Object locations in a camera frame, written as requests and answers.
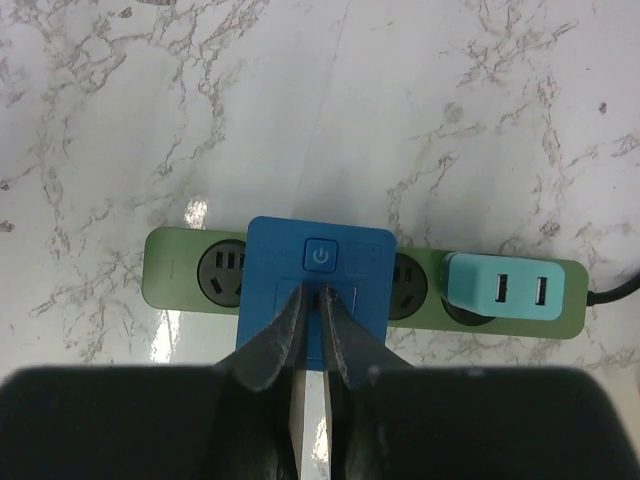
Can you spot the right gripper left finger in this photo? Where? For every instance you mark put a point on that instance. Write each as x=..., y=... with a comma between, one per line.
x=230, y=420

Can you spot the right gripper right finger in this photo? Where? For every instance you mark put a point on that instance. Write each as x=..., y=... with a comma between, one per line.
x=394, y=420

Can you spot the blue cube socket adapter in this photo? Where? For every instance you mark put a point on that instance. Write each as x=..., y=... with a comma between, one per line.
x=280, y=254

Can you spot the green power strip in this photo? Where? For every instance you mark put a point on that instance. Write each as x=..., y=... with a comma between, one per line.
x=172, y=257

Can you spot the teal plug adapter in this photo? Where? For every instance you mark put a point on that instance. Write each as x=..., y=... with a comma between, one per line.
x=504, y=286

